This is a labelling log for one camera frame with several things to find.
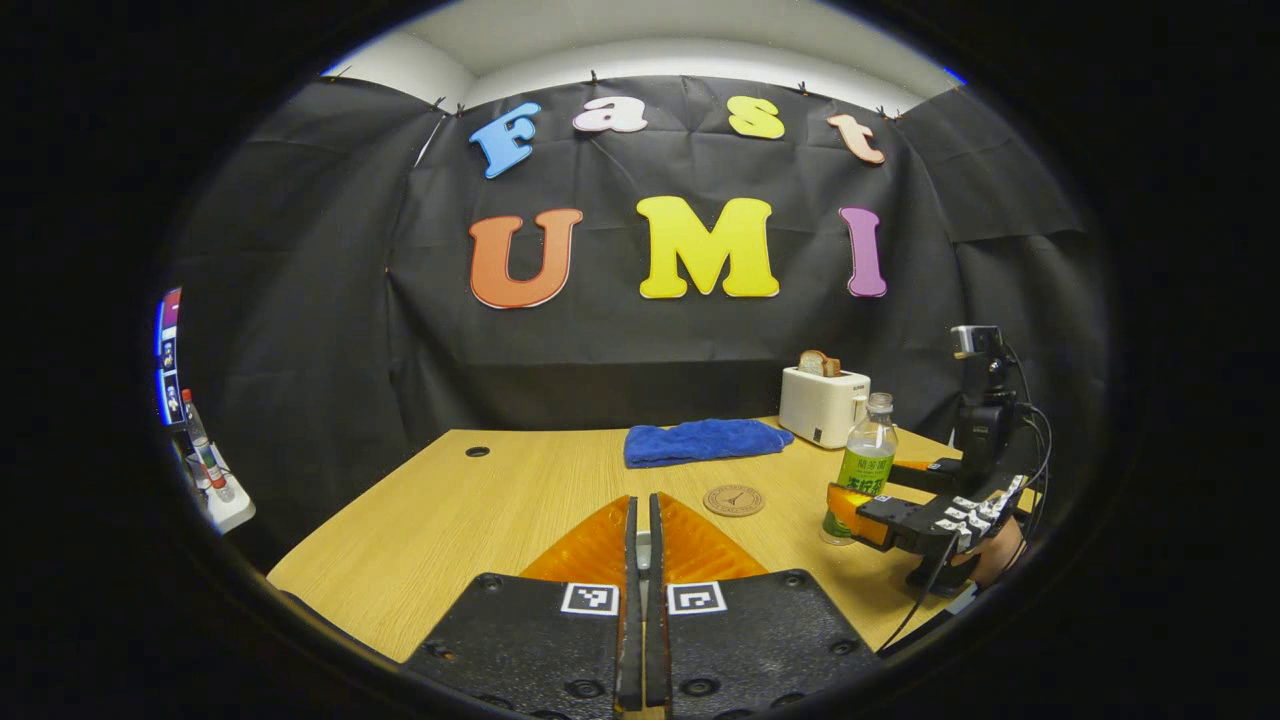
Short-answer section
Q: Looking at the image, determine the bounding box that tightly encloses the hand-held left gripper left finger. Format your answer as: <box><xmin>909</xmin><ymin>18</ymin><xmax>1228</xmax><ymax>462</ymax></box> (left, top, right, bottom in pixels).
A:
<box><xmin>400</xmin><ymin>495</ymin><xmax>643</xmax><ymax>716</ymax></box>

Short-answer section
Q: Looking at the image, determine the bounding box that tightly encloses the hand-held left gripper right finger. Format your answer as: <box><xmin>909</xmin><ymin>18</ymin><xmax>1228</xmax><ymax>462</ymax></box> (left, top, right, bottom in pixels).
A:
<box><xmin>645</xmin><ymin>492</ymin><xmax>883</xmax><ymax>719</ymax></box>

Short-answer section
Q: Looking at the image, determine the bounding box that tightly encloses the green label water bottle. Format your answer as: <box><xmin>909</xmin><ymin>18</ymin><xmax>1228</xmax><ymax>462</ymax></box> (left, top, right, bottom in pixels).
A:
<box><xmin>822</xmin><ymin>392</ymin><xmax>899</xmax><ymax>546</ymax></box>

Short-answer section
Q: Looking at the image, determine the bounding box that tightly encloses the round brown coaster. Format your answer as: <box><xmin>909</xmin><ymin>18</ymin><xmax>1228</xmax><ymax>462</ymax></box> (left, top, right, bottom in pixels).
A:
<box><xmin>703</xmin><ymin>485</ymin><xmax>766</xmax><ymax>518</ymax></box>

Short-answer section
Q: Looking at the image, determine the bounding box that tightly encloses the red cap plastic bottle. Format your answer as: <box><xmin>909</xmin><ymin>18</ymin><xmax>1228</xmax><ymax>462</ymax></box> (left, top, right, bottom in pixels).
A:
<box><xmin>181</xmin><ymin>389</ymin><xmax>236</xmax><ymax>503</ymax></box>

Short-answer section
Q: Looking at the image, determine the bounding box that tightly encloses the white toaster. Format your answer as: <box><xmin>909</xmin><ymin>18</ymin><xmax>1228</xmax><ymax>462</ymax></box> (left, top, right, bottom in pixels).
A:
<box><xmin>779</xmin><ymin>366</ymin><xmax>871</xmax><ymax>449</ymax></box>

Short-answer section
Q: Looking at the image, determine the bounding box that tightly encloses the blue towel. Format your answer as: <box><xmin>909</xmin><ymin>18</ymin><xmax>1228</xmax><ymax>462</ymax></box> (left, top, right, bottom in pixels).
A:
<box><xmin>624</xmin><ymin>418</ymin><xmax>795</xmax><ymax>469</ymax></box>

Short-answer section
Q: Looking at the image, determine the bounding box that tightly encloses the white side table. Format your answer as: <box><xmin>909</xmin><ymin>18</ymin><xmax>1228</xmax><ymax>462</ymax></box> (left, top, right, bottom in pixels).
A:
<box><xmin>190</xmin><ymin>445</ymin><xmax>257</xmax><ymax>534</ymax></box>

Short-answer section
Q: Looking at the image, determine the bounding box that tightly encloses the black backdrop cloth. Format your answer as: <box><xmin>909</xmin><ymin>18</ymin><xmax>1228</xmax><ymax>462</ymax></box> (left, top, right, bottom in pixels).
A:
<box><xmin>170</xmin><ymin>75</ymin><xmax>1106</xmax><ymax>551</ymax></box>

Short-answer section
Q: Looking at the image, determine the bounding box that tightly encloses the computer monitor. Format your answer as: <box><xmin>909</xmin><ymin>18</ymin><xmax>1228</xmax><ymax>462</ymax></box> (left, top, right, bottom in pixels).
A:
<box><xmin>155</xmin><ymin>288</ymin><xmax>184</xmax><ymax>426</ymax></box>

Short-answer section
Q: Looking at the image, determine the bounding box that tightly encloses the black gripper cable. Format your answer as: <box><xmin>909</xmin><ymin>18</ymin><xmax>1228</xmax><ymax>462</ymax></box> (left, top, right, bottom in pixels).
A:
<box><xmin>880</xmin><ymin>400</ymin><xmax>1051</xmax><ymax>656</ymax></box>

